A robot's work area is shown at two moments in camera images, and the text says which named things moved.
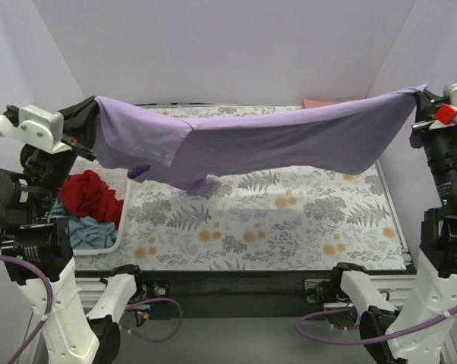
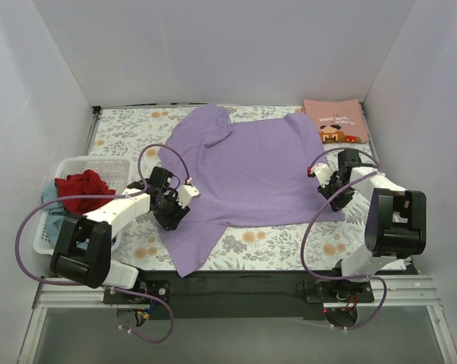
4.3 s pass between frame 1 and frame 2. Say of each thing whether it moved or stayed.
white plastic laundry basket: stayed
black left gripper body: moved
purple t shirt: moved
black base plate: stayed
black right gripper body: moved
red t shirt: stayed
